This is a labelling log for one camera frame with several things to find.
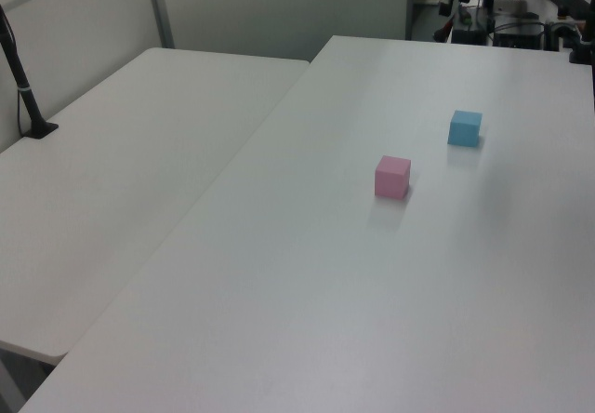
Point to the blue cube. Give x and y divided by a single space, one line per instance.
464 128

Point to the pink cube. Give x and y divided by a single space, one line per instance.
392 177

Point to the small black box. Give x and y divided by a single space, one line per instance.
468 35

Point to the black electronics unit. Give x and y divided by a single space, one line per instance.
518 36

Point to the black table clamp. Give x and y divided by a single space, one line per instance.
583 45

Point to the black metal bracket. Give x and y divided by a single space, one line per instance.
560 34

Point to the grey partition frame post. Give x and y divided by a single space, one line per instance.
159 8

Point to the black camera stand pole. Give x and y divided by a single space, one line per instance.
21 83

